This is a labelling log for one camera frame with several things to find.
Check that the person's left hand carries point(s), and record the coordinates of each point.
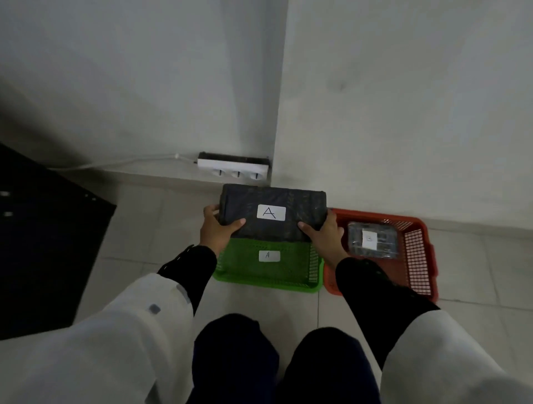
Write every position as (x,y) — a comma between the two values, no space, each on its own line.
(214,235)

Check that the person's right hand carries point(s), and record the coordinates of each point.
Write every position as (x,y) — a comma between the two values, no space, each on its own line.
(331,245)

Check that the black block labelled A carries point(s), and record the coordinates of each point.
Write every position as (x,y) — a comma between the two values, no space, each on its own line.
(306,208)

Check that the green plastic basket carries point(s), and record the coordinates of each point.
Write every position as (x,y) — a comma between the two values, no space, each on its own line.
(289,266)

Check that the grey block labelled B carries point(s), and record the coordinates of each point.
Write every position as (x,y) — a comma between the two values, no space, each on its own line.
(387,245)

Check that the red plastic basket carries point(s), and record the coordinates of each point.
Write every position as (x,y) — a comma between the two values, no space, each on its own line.
(400,267)

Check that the person's right forearm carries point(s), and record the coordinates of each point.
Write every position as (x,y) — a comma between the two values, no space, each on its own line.
(387,308)

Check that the person's left forearm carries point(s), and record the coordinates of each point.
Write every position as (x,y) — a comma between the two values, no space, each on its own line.
(112,345)

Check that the person's right leg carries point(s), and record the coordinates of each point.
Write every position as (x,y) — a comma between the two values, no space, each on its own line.
(329,366)

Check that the person's leg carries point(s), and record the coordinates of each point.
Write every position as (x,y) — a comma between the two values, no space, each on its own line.
(233,358)
(329,366)

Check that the person's left leg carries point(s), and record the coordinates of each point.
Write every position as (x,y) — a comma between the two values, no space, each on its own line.
(233,358)

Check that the white power strip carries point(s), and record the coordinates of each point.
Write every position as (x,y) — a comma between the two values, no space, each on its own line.
(233,167)

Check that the black mat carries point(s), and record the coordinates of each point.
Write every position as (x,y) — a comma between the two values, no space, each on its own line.
(46,249)

